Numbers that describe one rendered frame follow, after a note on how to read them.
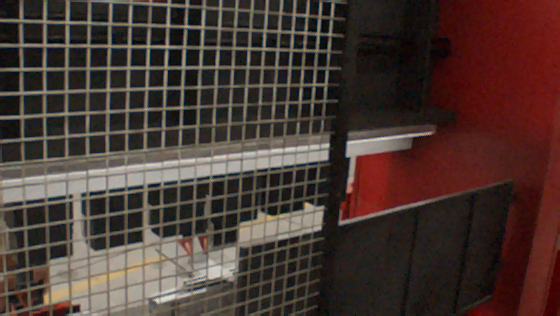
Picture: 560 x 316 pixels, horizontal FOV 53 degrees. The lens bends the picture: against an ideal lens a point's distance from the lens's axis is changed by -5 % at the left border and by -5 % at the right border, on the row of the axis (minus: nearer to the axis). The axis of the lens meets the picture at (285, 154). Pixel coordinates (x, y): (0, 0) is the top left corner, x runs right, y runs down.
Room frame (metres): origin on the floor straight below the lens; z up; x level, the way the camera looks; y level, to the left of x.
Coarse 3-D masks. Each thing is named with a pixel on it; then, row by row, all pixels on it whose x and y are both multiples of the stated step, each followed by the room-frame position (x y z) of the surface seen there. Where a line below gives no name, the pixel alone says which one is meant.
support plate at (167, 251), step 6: (162, 246) 1.87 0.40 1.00; (168, 246) 1.88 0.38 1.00; (174, 246) 1.88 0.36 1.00; (180, 246) 1.89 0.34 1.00; (198, 246) 1.90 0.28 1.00; (162, 252) 1.82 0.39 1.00; (168, 252) 1.82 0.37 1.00; (174, 252) 1.83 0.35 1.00; (180, 252) 1.83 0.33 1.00; (186, 252) 1.84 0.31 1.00; (210, 252) 1.86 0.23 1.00; (216, 252) 1.86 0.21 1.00; (180, 258) 1.78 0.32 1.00; (186, 258) 1.79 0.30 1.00; (210, 258) 1.81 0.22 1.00; (216, 258) 1.81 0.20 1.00; (228, 258) 1.82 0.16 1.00; (180, 264) 1.74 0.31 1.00; (228, 264) 1.77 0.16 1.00; (234, 264) 1.78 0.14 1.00; (186, 270) 1.70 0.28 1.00; (198, 276) 1.67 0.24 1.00
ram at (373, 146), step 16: (352, 144) 2.01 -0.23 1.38; (368, 144) 2.07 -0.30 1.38; (384, 144) 2.13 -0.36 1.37; (400, 144) 2.19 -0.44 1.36; (192, 160) 1.57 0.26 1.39; (208, 160) 1.61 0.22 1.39; (240, 160) 1.69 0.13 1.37; (272, 160) 1.77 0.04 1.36; (288, 160) 1.81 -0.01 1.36; (304, 160) 1.86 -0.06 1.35; (64, 176) 1.33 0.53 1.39; (80, 176) 1.35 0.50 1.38; (112, 176) 1.41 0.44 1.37; (128, 176) 1.44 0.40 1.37; (160, 176) 1.51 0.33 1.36; (176, 176) 1.54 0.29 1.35; (192, 176) 1.58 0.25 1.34; (16, 192) 1.25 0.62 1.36; (32, 192) 1.27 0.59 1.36; (48, 192) 1.30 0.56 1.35; (64, 192) 1.33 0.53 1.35; (80, 192) 1.36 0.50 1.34
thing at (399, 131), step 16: (384, 128) 1.82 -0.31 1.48; (400, 128) 1.86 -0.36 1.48; (416, 128) 1.91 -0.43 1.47; (432, 128) 1.97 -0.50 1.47; (240, 144) 1.43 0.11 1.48; (272, 144) 1.50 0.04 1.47; (288, 144) 1.54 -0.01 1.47; (304, 144) 1.57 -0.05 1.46; (64, 160) 1.14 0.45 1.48; (80, 160) 1.15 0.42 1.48; (96, 160) 1.17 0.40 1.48; (112, 160) 1.20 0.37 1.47; (128, 160) 1.22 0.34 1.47; (160, 160) 1.28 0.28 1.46; (176, 160) 1.31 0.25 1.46; (16, 176) 1.06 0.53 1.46; (32, 176) 1.08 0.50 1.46; (48, 176) 1.10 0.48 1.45
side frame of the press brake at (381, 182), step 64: (448, 0) 2.17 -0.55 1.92; (512, 0) 1.98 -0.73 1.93; (448, 64) 2.15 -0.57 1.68; (512, 64) 1.96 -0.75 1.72; (448, 128) 2.12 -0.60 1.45; (512, 128) 1.93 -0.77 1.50; (384, 192) 2.32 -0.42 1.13; (448, 192) 2.09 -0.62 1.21; (512, 192) 1.90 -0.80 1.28; (512, 256) 1.87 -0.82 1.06
